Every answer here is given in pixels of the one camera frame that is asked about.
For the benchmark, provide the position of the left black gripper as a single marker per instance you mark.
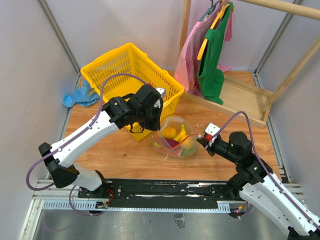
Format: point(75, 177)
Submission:
point(156, 124)

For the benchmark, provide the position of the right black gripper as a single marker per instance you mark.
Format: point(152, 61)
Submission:
point(205, 143)

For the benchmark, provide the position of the yellow orange mango toy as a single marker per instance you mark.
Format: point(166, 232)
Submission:
point(187, 143)

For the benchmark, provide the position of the yellow banana toy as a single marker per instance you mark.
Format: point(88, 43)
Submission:
point(181, 135)

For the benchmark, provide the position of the clear zip top bag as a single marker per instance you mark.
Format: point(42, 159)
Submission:
point(161, 146)

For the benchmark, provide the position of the purple eggplant toy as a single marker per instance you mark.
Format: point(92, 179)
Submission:
point(172, 143)

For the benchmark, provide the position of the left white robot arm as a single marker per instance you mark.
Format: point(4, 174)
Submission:
point(143, 107)

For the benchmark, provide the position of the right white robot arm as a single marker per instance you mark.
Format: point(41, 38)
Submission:
point(255, 183)

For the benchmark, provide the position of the yellow plastic basket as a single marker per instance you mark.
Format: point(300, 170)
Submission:
point(123, 71)

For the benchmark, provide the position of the wooden clothes rack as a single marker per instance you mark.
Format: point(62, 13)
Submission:
point(256, 101)

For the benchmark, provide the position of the pink shirt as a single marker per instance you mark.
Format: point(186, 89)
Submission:
point(188, 64)

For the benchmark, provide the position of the blue cloth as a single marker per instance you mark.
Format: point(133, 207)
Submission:
point(84, 96)

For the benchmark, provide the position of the green shirt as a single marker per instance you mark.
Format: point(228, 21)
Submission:
point(210, 78)

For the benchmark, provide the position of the grey clothes hanger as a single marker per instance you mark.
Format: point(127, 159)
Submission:
point(210, 10)

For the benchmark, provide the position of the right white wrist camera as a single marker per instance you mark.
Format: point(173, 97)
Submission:
point(211, 133)

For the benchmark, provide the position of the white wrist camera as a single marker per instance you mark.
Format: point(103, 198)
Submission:
point(211, 133)
point(162, 91)

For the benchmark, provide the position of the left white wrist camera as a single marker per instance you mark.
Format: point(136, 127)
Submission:
point(162, 91)

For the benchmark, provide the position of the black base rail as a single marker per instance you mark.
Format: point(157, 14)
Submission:
point(164, 195)

